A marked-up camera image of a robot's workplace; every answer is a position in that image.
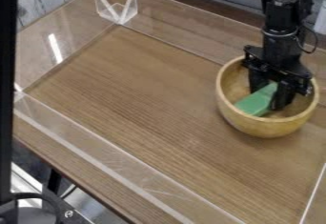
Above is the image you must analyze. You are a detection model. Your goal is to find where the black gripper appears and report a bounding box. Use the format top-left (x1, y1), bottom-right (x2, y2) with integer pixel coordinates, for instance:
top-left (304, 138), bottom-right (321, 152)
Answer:
top-left (242, 28), bottom-right (313, 111)

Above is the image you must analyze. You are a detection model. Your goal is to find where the green rectangular block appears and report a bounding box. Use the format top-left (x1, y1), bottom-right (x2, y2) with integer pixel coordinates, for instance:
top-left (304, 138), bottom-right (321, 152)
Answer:
top-left (234, 83), bottom-right (278, 116)

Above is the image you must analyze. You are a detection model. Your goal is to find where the brown wooden bowl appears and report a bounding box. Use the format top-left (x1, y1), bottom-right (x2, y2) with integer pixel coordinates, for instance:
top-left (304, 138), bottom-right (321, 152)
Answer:
top-left (216, 56), bottom-right (320, 138)

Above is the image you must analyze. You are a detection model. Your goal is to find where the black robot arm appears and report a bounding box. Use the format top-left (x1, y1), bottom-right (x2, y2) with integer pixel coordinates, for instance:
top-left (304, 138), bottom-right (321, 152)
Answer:
top-left (242, 0), bottom-right (319, 111)

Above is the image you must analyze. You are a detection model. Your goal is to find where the black table leg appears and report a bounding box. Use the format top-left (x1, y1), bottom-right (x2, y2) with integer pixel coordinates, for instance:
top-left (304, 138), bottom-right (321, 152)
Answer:
top-left (47, 170), bottom-right (63, 194)

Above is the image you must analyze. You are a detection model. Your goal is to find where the clear acrylic corner bracket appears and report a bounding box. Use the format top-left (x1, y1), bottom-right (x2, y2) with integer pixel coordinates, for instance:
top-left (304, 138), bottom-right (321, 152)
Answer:
top-left (95, 0), bottom-right (138, 25)

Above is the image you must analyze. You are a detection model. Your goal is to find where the clear acrylic tray wall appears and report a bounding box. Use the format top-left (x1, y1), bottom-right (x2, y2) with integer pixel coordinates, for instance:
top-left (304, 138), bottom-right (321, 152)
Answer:
top-left (14, 92), bottom-right (246, 224)

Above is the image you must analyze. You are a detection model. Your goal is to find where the black metal bracket with screw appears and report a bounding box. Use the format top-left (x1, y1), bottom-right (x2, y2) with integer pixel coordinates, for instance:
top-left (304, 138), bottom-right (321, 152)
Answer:
top-left (42, 189), bottom-right (95, 224)

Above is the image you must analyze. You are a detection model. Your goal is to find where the black cable loop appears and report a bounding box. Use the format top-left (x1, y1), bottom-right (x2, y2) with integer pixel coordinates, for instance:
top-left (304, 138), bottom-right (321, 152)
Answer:
top-left (13, 192), bottom-right (66, 224)

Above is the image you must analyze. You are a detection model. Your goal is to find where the black vertical post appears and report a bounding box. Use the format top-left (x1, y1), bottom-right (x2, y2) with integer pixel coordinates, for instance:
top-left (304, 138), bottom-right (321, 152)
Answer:
top-left (0, 0), bottom-right (18, 224)

